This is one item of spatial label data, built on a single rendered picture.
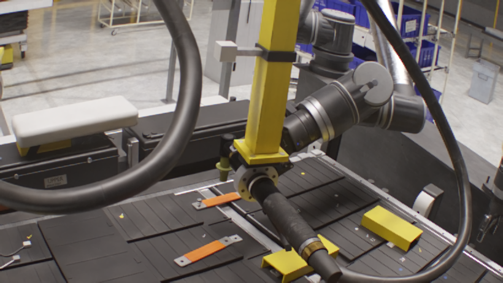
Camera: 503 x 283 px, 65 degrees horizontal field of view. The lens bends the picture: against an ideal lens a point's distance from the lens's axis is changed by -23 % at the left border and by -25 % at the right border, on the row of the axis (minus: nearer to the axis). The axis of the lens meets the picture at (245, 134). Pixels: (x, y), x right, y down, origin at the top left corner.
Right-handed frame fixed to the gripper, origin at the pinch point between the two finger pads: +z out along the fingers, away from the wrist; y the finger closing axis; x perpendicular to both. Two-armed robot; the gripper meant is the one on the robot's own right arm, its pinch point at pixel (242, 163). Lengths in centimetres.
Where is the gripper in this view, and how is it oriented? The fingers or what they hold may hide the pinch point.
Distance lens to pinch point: 105.6
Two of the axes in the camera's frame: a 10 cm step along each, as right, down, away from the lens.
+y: 3.5, 7.6, 5.5
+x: -3.7, -4.3, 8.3
